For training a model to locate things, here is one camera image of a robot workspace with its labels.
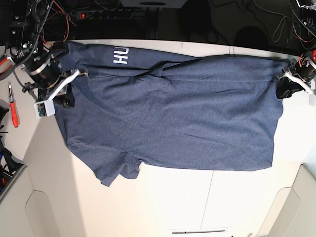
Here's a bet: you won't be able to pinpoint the red lit power strip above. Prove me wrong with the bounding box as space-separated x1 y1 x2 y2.
70 8 133 20

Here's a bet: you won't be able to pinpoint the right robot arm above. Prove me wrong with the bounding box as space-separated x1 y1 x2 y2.
0 0 71 102

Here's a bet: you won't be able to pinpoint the orange grey pliers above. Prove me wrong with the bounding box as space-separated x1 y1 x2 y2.
0 54 15 81

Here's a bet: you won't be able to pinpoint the orange handled screwdriver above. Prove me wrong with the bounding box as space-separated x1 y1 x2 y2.
8 82 19 128

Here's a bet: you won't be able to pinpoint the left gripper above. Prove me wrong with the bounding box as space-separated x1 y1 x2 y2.
276 50 316 99

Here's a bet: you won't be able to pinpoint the blue t-shirt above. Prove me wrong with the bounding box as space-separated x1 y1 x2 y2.
55 42 288 186

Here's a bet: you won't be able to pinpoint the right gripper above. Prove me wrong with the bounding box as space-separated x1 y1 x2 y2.
26 59 75 108

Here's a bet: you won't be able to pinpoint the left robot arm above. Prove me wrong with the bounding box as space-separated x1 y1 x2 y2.
276 0 316 99

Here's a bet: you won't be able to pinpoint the grey coiled cable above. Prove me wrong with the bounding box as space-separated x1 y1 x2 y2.
254 0 297 47

